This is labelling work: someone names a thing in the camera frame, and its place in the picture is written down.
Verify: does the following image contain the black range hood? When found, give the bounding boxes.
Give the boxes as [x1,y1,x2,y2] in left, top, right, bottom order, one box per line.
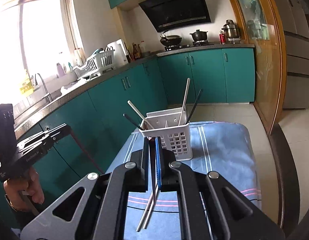
[139,0,211,33]

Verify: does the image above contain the kitchen faucet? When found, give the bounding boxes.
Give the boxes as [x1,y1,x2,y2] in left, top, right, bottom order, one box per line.
[34,73,53,102]

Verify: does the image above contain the red thermos bottle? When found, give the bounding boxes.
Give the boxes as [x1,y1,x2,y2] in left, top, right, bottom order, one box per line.
[219,30,226,44]

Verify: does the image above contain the black chopstick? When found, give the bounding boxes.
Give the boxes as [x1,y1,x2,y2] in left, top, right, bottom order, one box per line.
[185,89,203,125]
[123,113,144,131]

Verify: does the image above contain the silver refrigerator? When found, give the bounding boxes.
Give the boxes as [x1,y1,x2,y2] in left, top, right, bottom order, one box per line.
[274,0,309,109]

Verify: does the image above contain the black clay pot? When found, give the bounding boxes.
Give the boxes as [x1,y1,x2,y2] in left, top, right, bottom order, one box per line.
[190,29,208,42]

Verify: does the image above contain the blue striped cloth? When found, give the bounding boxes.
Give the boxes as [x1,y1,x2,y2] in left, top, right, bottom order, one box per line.
[105,121,262,240]

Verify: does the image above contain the dark red chopstick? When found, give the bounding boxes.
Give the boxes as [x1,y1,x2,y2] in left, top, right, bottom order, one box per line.
[70,129,104,174]

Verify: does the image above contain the teal lower cabinets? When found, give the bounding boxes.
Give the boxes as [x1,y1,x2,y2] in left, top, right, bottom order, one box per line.
[0,47,256,230]

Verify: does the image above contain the white countertop appliance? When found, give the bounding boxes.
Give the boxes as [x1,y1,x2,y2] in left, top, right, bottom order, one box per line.
[107,39,129,67]

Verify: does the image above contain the steel stockpot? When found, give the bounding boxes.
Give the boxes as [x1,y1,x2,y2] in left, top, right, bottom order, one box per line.
[222,20,241,40]

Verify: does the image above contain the wooden glass sliding door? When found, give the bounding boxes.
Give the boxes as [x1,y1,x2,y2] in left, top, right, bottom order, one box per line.
[230,0,287,135]

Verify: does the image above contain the white dish rack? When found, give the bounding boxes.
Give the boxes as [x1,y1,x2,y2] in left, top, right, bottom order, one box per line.
[74,47,115,79]

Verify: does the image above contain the person's left hand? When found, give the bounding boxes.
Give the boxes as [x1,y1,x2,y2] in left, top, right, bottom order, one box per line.
[3,167,44,212]

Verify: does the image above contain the black wok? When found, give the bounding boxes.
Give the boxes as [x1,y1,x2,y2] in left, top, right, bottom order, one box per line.
[160,31,182,47]

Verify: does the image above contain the white chopstick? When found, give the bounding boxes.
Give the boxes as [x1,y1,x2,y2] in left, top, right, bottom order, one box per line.
[127,100,154,129]
[143,191,159,229]
[178,77,191,126]
[136,194,154,232]

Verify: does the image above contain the white plastic utensil caddy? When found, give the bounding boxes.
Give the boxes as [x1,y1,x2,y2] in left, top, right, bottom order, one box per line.
[140,107,192,161]

